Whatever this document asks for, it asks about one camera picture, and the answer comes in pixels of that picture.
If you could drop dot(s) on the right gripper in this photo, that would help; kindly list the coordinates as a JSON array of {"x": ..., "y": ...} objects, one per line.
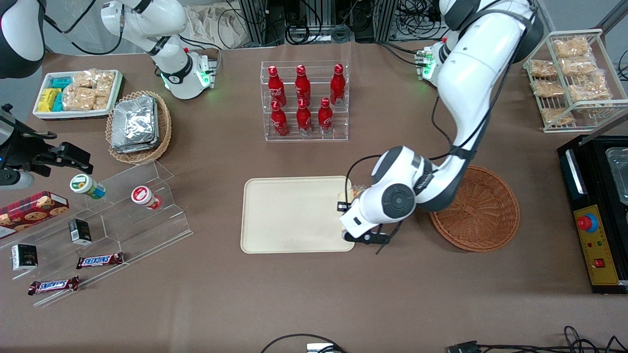
[{"x": 29, "y": 151}]

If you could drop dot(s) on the clear acrylic stepped display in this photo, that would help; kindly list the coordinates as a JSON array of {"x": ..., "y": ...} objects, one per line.
[{"x": 147, "y": 230}]

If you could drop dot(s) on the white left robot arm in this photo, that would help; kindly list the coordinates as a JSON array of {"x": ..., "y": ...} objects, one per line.
[{"x": 471, "y": 73}]

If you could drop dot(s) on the round brown wicker basket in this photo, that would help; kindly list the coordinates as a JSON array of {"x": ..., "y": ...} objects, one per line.
[{"x": 483, "y": 215}]

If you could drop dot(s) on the black and white carton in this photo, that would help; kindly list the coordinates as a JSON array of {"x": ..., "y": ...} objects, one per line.
[{"x": 24, "y": 257}]

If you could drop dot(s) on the white rectangular snack bin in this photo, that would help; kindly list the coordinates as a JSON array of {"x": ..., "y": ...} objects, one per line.
[{"x": 73, "y": 114}]

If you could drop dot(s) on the sandwich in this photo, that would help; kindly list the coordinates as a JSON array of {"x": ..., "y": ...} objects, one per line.
[{"x": 357, "y": 192}]

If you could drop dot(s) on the tan wicker basket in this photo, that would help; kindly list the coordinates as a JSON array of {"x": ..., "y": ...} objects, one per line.
[{"x": 164, "y": 127}]

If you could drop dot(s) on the teal snack packet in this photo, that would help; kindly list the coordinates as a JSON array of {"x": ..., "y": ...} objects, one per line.
[
  {"x": 58, "y": 102},
  {"x": 61, "y": 83}
]

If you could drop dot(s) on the red cola bottle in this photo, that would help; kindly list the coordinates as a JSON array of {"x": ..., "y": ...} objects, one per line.
[
  {"x": 304, "y": 120},
  {"x": 279, "y": 122},
  {"x": 325, "y": 120},
  {"x": 337, "y": 86},
  {"x": 275, "y": 83},
  {"x": 302, "y": 83}
]

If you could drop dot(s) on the beige cloth bag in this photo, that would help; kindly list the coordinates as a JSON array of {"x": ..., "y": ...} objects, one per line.
[{"x": 216, "y": 24}]

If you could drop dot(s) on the brown chocolate bar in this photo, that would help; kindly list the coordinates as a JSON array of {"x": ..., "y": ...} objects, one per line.
[
  {"x": 53, "y": 285},
  {"x": 99, "y": 261}
]

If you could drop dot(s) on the red lid cup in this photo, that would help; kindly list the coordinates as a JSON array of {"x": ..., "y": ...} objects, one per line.
[{"x": 143, "y": 196}]

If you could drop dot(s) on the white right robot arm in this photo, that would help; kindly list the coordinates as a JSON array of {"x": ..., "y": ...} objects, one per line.
[{"x": 176, "y": 73}]

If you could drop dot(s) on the small black carton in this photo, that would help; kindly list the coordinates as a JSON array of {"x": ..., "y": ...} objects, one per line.
[{"x": 80, "y": 232}]

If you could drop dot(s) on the red tartan cookie box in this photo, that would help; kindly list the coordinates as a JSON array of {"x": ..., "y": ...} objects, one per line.
[{"x": 34, "y": 208}]

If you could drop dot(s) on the red emergency stop button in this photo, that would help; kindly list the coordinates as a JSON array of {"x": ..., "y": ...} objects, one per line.
[{"x": 586, "y": 223}]

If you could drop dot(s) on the green lid cup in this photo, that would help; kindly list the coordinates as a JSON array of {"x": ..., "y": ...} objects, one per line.
[{"x": 86, "y": 186}]

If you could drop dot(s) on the silver metal bar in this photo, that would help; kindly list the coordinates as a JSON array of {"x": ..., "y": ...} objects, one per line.
[{"x": 575, "y": 171}]

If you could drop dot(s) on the clear puffed snack bag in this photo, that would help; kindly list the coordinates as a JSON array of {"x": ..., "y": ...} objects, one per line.
[
  {"x": 84, "y": 78},
  {"x": 78, "y": 99},
  {"x": 579, "y": 66},
  {"x": 548, "y": 88},
  {"x": 543, "y": 68},
  {"x": 102, "y": 98},
  {"x": 105, "y": 79},
  {"x": 571, "y": 47},
  {"x": 558, "y": 116},
  {"x": 588, "y": 90}
]

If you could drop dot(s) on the yellow control panel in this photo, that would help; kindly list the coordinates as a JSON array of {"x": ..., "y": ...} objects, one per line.
[{"x": 601, "y": 274}]

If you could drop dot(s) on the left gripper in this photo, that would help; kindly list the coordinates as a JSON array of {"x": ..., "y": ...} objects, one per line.
[{"x": 345, "y": 202}]

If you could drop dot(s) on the yellow snack packet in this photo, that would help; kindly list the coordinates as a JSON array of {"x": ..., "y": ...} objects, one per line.
[{"x": 48, "y": 99}]

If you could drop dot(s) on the small white device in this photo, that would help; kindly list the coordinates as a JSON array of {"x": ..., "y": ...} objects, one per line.
[{"x": 319, "y": 348}]

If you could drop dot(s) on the clear acrylic bottle rack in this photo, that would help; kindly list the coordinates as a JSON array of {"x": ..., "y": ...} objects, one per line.
[{"x": 343, "y": 132}]

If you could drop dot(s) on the black benchtop machine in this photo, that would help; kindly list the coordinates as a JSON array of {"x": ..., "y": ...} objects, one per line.
[{"x": 597, "y": 169}]

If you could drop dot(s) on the cream plastic tray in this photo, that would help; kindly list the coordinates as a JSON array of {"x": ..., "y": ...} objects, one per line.
[{"x": 289, "y": 215}]

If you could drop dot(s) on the silver foil pouch stack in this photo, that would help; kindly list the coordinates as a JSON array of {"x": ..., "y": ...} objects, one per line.
[{"x": 135, "y": 122}]

